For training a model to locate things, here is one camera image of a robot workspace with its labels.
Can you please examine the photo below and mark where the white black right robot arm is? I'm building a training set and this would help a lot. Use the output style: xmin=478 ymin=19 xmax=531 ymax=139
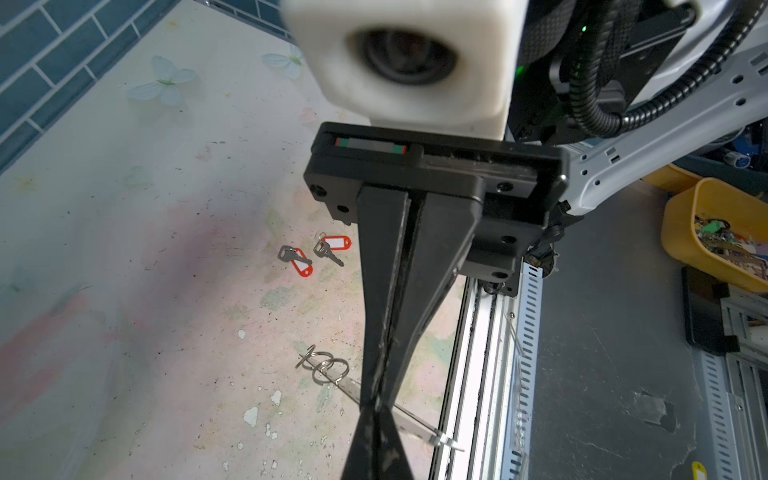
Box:
xmin=282 ymin=1 xmax=767 ymax=416

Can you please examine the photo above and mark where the silver keyring on strip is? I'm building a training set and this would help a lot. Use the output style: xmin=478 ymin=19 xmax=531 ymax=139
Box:
xmin=312 ymin=358 xmax=350 ymax=386

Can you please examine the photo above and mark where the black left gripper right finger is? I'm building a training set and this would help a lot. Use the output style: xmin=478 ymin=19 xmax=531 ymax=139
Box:
xmin=374 ymin=410 xmax=414 ymax=480

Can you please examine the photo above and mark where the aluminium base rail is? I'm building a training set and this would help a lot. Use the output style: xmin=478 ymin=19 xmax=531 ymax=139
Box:
xmin=429 ymin=280 xmax=506 ymax=479

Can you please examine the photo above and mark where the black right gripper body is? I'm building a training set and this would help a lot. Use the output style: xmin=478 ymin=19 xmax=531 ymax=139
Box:
xmin=304 ymin=122 xmax=568 ymax=296

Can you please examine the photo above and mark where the yellow parts bin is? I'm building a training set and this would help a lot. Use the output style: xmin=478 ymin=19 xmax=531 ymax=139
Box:
xmin=661 ymin=178 xmax=767 ymax=294

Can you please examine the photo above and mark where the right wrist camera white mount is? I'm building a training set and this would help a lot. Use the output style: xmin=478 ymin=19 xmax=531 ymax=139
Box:
xmin=281 ymin=0 xmax=528 ymax=140

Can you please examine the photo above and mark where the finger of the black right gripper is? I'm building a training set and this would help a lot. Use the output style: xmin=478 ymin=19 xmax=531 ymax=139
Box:
xmin=380 ymin=193 xmax=482 ymax=408
xmin=357 ymin=186 xmax=410 ymax=408

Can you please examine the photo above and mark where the silver keyring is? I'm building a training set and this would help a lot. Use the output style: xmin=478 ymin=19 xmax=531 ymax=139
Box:
xmin=312 ymin=358 xmax=350 ymax=386
xmin=295 ymin=345 xmax=335 ymax=371

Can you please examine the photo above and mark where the white slotted cable duct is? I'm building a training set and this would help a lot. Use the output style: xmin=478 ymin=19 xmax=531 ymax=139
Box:
xmin=500 ymin=263 xmax=543 ymax=479

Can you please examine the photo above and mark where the key with red tag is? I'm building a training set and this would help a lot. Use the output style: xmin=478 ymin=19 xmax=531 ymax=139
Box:
xmin=278 ymin=245 xmax=313 ymax=278

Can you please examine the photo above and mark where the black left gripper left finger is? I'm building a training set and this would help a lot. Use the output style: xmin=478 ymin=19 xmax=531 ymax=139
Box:
xmin=341 ymin=406 xmax=378 ymax=480

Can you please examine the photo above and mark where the black corrugated cable hose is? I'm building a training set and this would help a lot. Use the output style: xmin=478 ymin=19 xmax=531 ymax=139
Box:
xmin=568 ymin=0 xmax=768 ymax=139

